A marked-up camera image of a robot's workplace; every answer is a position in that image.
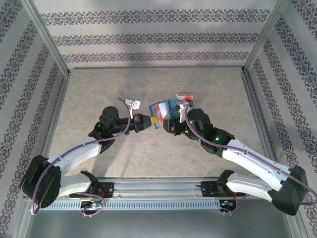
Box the white red april card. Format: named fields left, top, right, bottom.
left=154, top=103, right=172, bottom=126

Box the teal leather card holder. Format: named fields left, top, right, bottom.
left=148, top=98, right=179, bottom=130

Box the clear plastic card box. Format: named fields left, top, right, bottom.
left=174, top=93, right=194, bottom=111

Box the small electronics board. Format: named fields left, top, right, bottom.
left=219, top=199, right=236, bottom=208
left=81, top=200, right=104, bottom=209

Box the grey metal sheet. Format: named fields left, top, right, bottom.
left=23, top=209, right=297, bottom=238

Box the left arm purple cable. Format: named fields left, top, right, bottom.
left=28, top=98, right=132, bottom=219

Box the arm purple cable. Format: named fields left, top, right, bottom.
left=28, top=98, right=132, bottom=219
left=180, top=109, right=317, bottom=216

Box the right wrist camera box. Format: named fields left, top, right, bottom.
left=174, top=102, right=192, bottom=122

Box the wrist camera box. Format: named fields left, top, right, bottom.
left=125, top=99, right=142, bottom=110
left=174, top=102, right=192, bottom=122

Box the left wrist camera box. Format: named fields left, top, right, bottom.
left=125, top=99, right=142, bottom=110

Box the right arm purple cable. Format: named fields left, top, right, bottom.
left=180, top=109, right=317, bottom=216

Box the aluminium side rail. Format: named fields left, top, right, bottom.
left=240, top=69, right=283, bottom=179
left=34, top=70, right=71, bottom=180

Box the aluminium rear rail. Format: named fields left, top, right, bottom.
left=69, top=65, right=245, bottom=70

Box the aluminium mounting rail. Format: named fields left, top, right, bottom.
left=23, top=176, right=294, bottom=199

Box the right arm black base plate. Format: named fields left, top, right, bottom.
left=201, top=180, right=247, bottom=198

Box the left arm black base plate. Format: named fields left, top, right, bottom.
left=69, top=181, right=115, bottom=199

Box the slotted grey cable duct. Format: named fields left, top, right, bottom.
left=32, top=199, right=237, bottom=211

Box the aluminium corner post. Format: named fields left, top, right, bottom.
left=21, top=0, right=71, bottom=76
left=241, top=0, right=290, bottom=75

